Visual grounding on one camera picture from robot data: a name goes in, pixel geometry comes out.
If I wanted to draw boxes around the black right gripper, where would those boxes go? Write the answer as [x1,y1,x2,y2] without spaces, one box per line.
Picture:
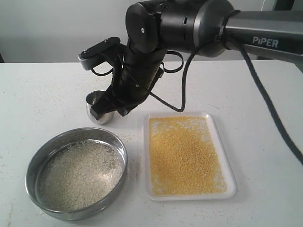
[90,46,166,120]

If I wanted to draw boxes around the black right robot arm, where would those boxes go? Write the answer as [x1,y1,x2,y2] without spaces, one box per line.
[91,0,303,119]

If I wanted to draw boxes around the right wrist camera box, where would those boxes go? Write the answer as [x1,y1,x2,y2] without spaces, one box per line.
[78,37,123,70]

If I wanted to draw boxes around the white cabinet doors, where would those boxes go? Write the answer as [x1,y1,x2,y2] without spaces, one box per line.
[0,0,277,63]

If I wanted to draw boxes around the yellow millet in tray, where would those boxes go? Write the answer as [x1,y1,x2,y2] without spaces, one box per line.
[149,116,227,196]

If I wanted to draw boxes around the stainless steel cup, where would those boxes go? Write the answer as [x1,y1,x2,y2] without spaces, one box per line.
[86,90,114,125]

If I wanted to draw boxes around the pile of tan grain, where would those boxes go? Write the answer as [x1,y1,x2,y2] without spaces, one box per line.
[39,140,123,211]

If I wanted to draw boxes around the white plastic tray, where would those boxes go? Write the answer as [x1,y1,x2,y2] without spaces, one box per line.
[140,111,237,201]

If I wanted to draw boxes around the round steel mesh sieve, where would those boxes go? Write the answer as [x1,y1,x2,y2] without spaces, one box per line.
[25,128,128,221]

